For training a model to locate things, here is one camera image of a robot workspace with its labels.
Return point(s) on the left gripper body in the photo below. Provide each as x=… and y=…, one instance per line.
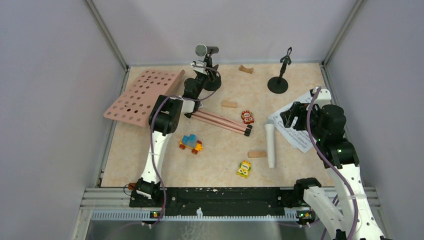
x=205, y=78

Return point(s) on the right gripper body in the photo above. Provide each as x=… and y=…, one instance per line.
x=314, y=113

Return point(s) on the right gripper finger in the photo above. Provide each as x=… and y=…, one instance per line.
x=288, y=116
x=299, y=106

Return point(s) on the white microphone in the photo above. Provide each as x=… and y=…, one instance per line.
x=270, y=143

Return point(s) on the sheet music page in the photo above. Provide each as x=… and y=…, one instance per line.
x=296, y=134

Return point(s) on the pink music stand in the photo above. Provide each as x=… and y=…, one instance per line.
x=149, y=100

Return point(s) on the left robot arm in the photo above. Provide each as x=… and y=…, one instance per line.
x=162, y=139

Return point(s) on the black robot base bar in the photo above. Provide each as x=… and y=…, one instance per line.
x=230, y=201

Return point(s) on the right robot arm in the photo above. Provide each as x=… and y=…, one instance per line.
x=325, y=124

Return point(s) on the wooden block centre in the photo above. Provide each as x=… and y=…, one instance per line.
x=229, y=104

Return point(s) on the wooden block behind microphone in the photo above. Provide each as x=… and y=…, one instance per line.
x=246, y=69

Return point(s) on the red owl toy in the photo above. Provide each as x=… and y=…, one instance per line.
x=247, y=117

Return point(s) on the wooden block near owl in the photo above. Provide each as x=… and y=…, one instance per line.
x=257, y=154

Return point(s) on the toy block car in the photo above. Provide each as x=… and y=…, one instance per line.
x=191, y=142

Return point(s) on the yellow owl toy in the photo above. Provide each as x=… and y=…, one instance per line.
x=244, y=169

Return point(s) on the orange round knob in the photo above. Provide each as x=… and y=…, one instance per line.
x=131, y=186

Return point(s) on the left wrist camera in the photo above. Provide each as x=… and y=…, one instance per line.
x=198, y=66

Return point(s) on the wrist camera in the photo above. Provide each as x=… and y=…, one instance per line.
x=198, y=66
x=323, y=98

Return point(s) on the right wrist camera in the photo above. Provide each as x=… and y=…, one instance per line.
x=323, y=98

